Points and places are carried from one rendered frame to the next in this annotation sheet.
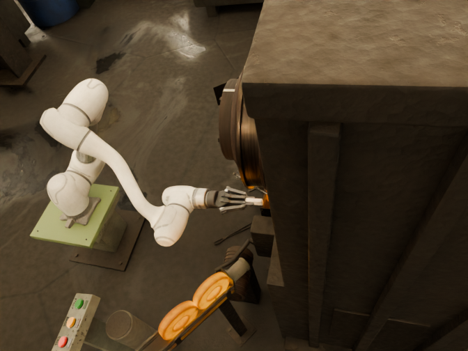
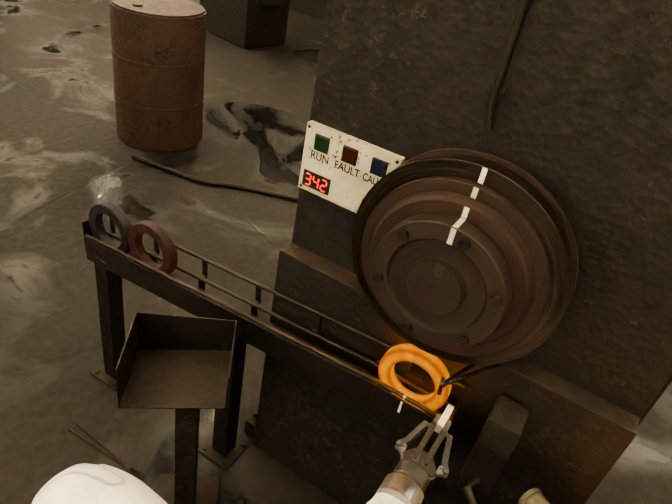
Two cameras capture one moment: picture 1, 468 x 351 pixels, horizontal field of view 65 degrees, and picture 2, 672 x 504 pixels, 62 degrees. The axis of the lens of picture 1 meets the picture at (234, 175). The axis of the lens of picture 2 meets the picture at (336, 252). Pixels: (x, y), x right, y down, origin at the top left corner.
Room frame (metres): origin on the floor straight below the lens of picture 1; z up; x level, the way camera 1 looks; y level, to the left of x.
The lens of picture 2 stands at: (1.12, 0.84, 1.75)
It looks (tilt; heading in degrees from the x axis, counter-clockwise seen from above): 34 degrees down; 269
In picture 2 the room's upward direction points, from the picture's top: 12 degrees clockwise
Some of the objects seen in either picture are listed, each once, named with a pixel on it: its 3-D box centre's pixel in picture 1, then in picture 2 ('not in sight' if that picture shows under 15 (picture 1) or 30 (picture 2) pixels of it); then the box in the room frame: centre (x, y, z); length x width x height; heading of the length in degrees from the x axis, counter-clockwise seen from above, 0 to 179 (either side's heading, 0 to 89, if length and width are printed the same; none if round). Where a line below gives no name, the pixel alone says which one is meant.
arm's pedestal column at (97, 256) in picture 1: (99, 226); not in sight; (1.28, 0.89, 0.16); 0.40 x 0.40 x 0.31; 63
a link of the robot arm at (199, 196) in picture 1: (203, 198); (400, 496); (0.89, 0.16, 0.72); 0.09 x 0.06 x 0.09; 154
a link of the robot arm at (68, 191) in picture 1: (67, 191); not in sight; (1.30, 0.88, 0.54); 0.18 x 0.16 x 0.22; 148
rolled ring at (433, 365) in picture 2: not in sight; (414, 378); (0.86, -0.15, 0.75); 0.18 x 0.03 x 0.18; 156
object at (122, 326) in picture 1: (141, 336); not in sight; (0.53, 0.65, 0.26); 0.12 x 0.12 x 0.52
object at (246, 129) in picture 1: (263, 121); (455, 262); (0.86, -0.15, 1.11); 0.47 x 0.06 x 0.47; 154
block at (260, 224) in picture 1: (267, 237); (494, 444); (0.64, -0.06, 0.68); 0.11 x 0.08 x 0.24; 64
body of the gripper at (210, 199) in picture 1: (219, 199); (415, 469); (0.85, 0.09, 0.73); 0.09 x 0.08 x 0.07; 64
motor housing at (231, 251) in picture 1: (242, 287); not in sight; (0.62, 0.12, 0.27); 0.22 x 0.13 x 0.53; 154
